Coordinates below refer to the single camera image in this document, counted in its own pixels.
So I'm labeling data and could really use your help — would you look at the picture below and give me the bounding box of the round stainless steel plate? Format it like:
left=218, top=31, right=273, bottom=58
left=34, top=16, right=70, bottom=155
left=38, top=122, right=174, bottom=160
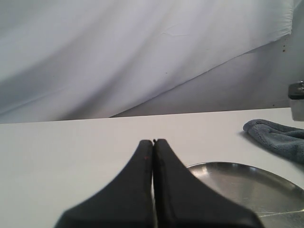
left=188, top=162, right=304, bottom=228

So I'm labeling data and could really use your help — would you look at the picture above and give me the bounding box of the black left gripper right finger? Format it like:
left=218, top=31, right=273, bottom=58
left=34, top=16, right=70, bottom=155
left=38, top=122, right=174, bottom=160
left=153, top=139, right=258, bottom=228

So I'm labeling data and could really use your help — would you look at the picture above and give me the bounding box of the grey fleece towel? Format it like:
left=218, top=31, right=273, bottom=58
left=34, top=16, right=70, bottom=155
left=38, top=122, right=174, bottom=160
left=243, top=119, right=304, bottom=164

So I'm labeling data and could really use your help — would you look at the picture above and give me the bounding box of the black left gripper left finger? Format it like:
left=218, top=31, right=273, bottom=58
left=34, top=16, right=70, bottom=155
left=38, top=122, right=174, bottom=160
left=56, top=140, right=154, bottom=228

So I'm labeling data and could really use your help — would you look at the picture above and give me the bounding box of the white backdrop sheet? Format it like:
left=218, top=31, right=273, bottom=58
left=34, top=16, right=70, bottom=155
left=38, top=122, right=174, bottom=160
left=0, top=0, right=304, bottom=124

